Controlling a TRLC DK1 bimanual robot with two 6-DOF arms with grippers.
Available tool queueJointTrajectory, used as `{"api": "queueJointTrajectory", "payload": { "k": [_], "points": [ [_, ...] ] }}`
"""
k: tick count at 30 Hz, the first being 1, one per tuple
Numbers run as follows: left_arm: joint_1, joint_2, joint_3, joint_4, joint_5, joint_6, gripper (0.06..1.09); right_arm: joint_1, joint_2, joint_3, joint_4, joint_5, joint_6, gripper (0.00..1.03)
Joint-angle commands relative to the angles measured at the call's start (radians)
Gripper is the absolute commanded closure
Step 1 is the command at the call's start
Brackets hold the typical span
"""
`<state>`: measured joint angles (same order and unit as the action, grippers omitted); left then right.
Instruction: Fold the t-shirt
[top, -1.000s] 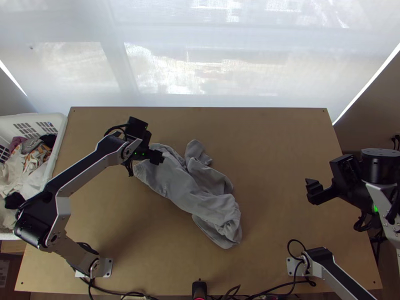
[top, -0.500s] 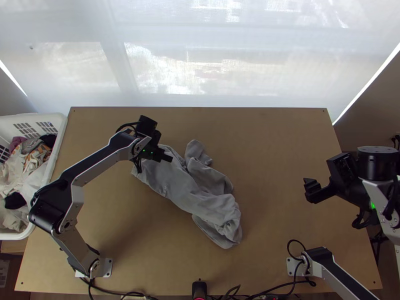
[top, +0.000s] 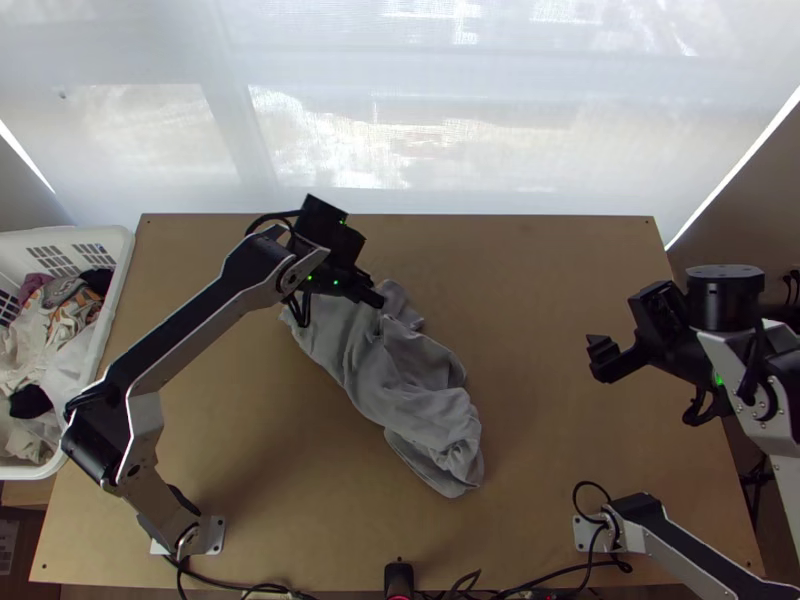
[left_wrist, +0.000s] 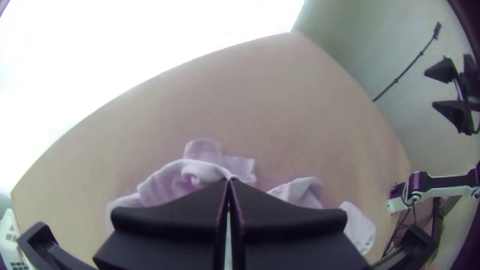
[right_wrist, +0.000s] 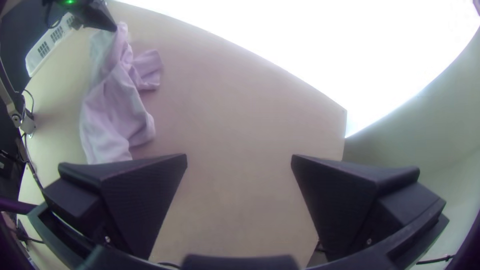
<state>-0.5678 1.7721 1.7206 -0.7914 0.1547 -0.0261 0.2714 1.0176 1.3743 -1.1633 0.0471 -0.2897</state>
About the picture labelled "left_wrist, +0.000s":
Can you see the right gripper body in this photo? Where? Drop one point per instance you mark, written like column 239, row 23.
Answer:
column 473, row 86

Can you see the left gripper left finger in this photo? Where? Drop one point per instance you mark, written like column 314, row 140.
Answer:
column 168, row 232

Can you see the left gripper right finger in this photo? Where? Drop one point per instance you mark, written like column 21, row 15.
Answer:
column 292, row 236

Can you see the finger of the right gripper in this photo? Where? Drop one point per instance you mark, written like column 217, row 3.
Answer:
column 446, row 71
column 455, row 112

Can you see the grey t-shirt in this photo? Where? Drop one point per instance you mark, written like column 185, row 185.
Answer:
column 176, row 180

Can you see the white laundry basket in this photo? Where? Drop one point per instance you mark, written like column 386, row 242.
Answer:
column 9, row 240

